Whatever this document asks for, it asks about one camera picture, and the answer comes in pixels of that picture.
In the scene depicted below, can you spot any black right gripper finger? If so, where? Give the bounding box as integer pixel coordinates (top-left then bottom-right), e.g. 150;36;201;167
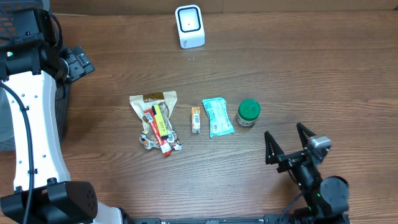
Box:
264;131;284;164
296;123;315;144

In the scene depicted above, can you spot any green lid jar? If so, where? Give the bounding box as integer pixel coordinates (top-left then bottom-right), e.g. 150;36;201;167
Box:
236;99;261;127

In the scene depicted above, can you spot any teal plastic packet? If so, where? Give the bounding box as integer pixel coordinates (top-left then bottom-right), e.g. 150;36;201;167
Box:
202;97;234;138

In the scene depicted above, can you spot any orange small snack box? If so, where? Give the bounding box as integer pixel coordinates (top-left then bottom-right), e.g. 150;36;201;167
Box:
192;106;201;134

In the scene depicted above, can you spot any yellow highlighter pen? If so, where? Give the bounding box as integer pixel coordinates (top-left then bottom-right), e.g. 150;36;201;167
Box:
152;105;169;139

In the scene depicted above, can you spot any grey plastic mesh basket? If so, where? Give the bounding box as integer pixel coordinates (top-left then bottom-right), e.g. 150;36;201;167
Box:
1;0;70;151

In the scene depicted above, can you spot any beige snack pouch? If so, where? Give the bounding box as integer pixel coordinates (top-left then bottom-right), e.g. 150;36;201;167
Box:
129;91;177;140

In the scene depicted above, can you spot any red snack stick packet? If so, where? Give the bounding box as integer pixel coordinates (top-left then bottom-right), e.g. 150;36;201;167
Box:
144;109;172;157

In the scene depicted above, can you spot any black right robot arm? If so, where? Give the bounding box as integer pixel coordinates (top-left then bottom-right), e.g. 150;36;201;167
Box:
264;123;350;223

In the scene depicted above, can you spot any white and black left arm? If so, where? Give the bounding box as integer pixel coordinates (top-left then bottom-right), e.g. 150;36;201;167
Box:
1;8;128;223

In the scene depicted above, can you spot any white barcode scanner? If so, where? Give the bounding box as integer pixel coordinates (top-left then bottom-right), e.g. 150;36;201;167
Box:
175;4;205;49

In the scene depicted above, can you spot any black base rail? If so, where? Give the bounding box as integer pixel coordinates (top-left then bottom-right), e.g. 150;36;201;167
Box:
123;215;351;224

